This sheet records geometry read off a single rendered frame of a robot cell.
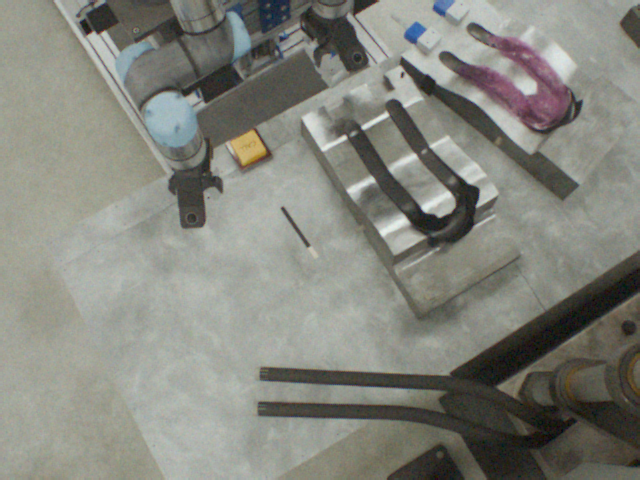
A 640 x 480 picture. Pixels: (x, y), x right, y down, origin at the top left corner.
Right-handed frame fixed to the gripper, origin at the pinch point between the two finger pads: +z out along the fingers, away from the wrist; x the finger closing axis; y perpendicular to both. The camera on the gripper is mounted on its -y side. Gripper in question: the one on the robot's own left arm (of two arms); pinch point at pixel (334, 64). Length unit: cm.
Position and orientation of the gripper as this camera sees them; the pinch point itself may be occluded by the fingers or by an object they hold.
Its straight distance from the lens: 149.7
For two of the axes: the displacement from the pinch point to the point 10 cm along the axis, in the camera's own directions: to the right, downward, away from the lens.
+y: -6.3, -7.6, 1.9
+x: -7.8, 6.0, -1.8
